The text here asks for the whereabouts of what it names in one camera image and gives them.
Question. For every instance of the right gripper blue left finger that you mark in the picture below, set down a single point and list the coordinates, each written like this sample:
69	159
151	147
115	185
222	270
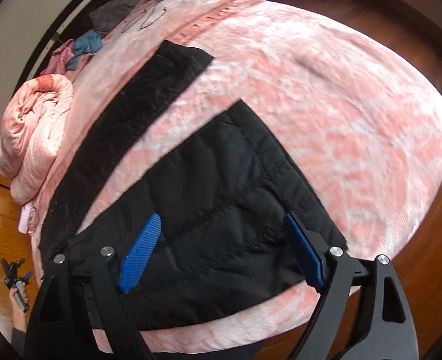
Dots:
137	258

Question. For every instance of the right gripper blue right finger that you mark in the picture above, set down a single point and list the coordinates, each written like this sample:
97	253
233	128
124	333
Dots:
307	247

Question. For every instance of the black padded pants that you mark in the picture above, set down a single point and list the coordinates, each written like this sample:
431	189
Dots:
221	196

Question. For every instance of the person's left hand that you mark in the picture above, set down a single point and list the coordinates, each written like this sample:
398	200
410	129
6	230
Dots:
19	316

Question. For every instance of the white folded towel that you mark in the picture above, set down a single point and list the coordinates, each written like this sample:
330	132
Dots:
25	215

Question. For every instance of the pink floral bed blanket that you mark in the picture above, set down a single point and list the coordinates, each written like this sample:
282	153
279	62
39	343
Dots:
362	124

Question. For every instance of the rolled pink quilt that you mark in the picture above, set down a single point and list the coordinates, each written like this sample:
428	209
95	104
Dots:
32	130

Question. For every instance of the pink garment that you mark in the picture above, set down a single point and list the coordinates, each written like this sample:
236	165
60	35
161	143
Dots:
59	59

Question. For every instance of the blue garment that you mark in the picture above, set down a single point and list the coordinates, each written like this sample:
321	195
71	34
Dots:
89	43

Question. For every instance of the grey pillow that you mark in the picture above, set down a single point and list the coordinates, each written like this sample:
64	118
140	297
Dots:
105	18

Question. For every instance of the black headboard with white stripe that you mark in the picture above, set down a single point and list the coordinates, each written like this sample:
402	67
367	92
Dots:
52	35

